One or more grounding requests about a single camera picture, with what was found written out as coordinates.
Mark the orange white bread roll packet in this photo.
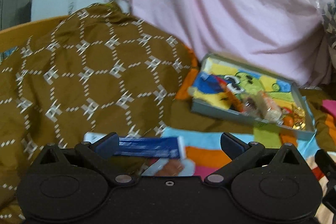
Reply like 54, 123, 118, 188
241, 90, 282, 123

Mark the small orange tangerine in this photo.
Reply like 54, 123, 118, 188
282, 115, 294, 128

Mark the blue white long packet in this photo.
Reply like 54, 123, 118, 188
84, 132, 186, 159

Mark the pink sausage packet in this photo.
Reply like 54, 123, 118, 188
142, 159, 195, 177

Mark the dark dried meat snack packet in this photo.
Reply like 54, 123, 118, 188
291, 104, 306, 130

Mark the yellow green snack packet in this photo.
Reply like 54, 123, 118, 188
222, 87, 244, 113

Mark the grey tray with cartoon picture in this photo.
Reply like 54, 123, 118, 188
188, 54, 316, 140

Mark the colourful striped brown duvet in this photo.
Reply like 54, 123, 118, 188
1, 2, 335, 223

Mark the pink cloth sheet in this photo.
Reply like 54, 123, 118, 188
125, 0, 332, 86

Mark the wooden bed frame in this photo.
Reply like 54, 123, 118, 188
0, 15, 68, 52

